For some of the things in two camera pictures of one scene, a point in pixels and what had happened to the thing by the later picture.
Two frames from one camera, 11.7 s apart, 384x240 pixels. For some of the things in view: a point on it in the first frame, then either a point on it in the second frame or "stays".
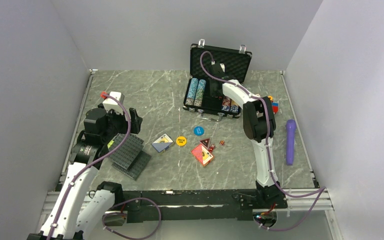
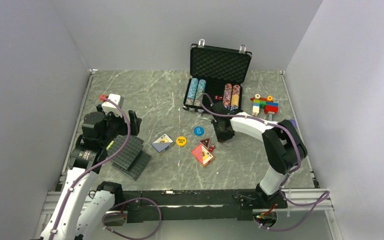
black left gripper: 135,121 stays
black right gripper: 213,94 to 221,137
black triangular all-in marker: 206,142 stays
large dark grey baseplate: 126,155 stays
